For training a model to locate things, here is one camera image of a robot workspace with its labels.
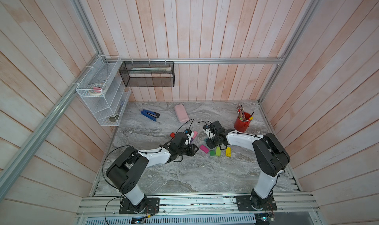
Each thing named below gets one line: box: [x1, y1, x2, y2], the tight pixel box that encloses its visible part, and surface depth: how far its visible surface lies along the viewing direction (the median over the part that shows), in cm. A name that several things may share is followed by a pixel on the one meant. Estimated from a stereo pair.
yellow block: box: [226, 147, 232, 158], surface depth 92 cm
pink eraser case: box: [174, 104, 190, 123], surface depth 113 cm
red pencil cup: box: [233, 112, 252, 133], surface depth 100 cm
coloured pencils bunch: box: [236, 104, 257, 122], surface depth 95 cm
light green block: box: [215, 146, 222, 157], surface depth 92 cm
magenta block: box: [199, 144, 210, 154], surface depth 95 cm
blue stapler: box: [140, 109, 160, 122], surface depth 113 cm
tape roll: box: [88, 82, 106, 96], surface depth 75 cm
